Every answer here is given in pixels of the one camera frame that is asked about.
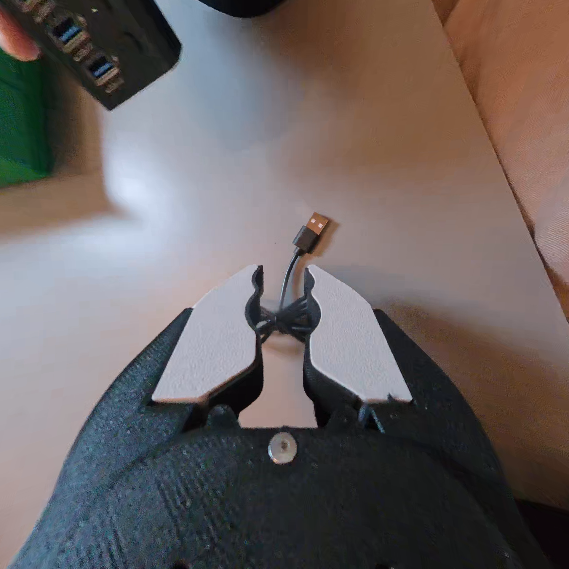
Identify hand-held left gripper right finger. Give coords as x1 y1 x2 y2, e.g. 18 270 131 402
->
303 263 414 425

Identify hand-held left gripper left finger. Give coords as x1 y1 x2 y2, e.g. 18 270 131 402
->
150 264 265 416

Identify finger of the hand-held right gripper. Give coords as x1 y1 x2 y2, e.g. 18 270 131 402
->
0 8 41 62

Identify green plastic bin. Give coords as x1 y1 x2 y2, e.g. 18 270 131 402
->
0 44 55 189

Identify black usb hub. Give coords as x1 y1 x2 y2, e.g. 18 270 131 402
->
13 0 183 112

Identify black usb cable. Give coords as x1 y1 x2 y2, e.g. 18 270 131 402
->
255 211 332 348

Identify black pouch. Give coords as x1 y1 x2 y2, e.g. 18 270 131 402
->
198 0 290 19

